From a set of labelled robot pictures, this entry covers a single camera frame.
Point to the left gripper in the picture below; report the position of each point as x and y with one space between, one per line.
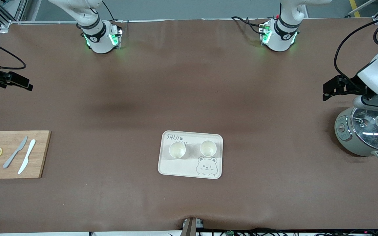
352 85

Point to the white plastic cup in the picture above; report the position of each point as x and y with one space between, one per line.
208 148
177 150

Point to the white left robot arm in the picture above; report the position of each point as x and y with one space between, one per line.
279 36

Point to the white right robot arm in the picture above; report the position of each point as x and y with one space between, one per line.
97 36

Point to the cream bear print tray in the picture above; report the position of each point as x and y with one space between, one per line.
182 168

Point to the glass pot lid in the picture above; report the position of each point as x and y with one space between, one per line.
372 127

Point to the grey plastic knife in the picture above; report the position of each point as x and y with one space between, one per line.
16 152

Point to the white plastic knife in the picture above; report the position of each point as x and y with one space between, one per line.
28 154

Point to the bamboo cutting board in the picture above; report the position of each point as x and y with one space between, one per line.
41 164

